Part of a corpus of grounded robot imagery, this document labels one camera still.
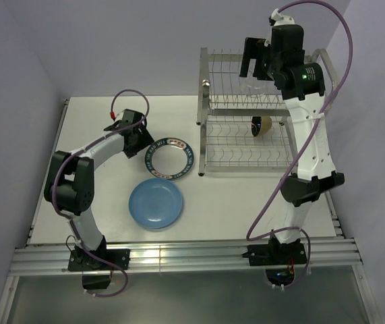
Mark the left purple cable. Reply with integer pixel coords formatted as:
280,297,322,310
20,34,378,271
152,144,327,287
52,88,151,300

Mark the green rimmed white plate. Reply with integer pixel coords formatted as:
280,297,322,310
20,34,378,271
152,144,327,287
144,138,195,181

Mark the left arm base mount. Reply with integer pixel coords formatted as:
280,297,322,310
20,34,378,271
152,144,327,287
67,246,130,291

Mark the blue plate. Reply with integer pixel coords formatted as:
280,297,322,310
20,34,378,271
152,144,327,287
128,178,183,230

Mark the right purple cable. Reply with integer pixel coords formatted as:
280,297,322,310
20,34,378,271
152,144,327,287
246,0,352,288

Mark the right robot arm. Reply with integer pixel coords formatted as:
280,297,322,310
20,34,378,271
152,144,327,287
239,24,345,263

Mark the purple cable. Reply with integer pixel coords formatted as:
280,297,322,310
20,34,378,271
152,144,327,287
246,0,352,288
52,88,151,300

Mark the stainless steel dish rack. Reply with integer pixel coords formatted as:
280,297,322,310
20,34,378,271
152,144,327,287
196,45,340,176

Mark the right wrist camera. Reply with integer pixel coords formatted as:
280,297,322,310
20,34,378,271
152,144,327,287
269,8,295,27

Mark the black bowl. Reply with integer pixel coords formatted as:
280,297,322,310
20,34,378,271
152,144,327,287
251,116,272,137

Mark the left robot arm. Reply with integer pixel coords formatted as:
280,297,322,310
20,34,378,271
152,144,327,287
44,109,154,269

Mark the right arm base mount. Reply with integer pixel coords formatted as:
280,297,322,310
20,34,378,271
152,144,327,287
241,239,307,289

